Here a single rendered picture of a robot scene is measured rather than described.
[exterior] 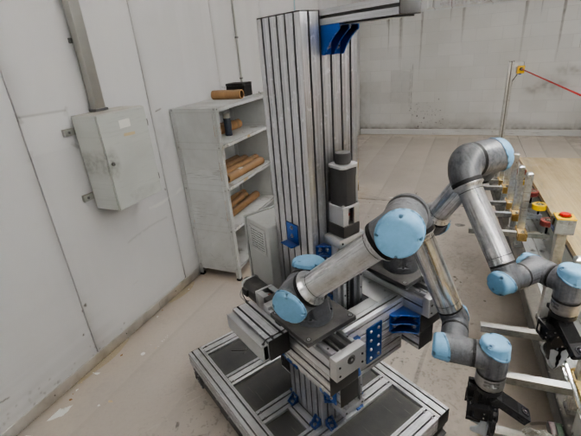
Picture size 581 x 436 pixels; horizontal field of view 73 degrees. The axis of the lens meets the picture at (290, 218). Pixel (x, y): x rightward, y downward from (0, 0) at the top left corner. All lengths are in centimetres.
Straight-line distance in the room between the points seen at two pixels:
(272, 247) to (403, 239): 85
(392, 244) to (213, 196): 255
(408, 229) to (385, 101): 826
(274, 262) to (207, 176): 173
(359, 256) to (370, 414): 130
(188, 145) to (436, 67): 653
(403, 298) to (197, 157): 219
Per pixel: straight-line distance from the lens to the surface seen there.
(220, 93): 372
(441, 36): 897
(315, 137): 139
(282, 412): 223
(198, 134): 329
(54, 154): 272
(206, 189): 341
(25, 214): 264
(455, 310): 127
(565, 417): 177
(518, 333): 181
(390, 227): 97
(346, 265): 108
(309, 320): 140
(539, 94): 911
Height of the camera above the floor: 192
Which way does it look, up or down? 23 degrees down
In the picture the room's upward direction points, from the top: 5 degrees counter-clockwise
